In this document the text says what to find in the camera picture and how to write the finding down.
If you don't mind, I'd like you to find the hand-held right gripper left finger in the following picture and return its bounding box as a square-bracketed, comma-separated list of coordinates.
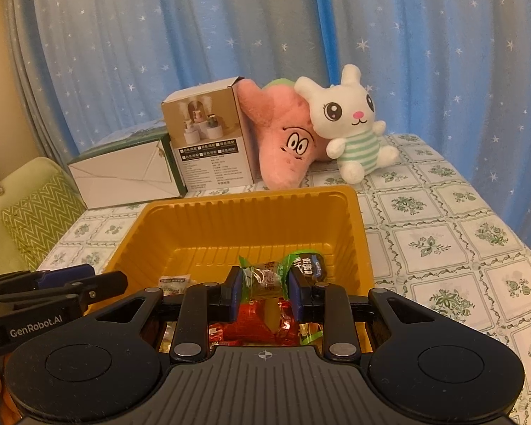
[95, 266, 244, 364]

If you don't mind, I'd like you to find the large white cardboard box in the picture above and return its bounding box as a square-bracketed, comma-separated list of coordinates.
[67, 119, 189, 210]

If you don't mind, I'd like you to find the floral checked tablecloth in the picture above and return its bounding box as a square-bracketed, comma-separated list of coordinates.
[35, 132, 531, 425]

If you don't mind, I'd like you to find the gold and green wrapped candy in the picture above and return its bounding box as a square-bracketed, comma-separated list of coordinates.
[298, 321, 325, 347]

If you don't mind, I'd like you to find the green zigzag cushion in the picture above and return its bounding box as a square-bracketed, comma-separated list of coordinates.
[0, 172, 87, 260]

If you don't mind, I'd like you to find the white bunny plush toy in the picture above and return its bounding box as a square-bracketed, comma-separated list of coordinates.
[294, 64, 400, 185]

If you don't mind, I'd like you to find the small printed product box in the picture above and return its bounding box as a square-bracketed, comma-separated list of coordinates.
[161, 76, 256, 194]

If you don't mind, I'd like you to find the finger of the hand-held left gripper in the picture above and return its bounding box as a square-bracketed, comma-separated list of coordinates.
[0, 264, 96, 295]
[0, 271, 129, 316]

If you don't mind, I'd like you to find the pink plush toy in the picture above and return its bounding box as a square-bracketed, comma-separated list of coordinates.
[236, 78, 338, 191]

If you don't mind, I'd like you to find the orange plastic tray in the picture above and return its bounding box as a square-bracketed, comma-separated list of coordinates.
[102, 185, 378, 356]

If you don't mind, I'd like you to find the green sofa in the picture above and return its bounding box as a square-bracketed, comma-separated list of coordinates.
[0, 156, 87, 277]

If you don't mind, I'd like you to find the person's left hand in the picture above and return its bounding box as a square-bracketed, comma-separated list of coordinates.
[0, 358, 24, 425]

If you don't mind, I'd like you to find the red and silver wrapped candy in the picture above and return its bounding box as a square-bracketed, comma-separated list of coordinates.
[273, 300, 300, 345]

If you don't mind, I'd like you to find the green and brown candy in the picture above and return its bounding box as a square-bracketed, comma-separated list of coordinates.
[239, 254, 293, 302]

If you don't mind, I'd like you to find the small white snack packet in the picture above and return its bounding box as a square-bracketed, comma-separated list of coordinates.
[158, 274, 194, 295]

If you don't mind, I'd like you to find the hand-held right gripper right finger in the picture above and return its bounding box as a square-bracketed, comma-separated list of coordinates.
[289, 265, 431, 363]

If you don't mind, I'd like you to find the blue star-print curtain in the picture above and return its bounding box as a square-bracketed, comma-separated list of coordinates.
[4, 0, 531, 260]

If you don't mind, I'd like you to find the green snack packet dark label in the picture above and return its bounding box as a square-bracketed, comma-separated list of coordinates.
[278, 250, 329, 282]

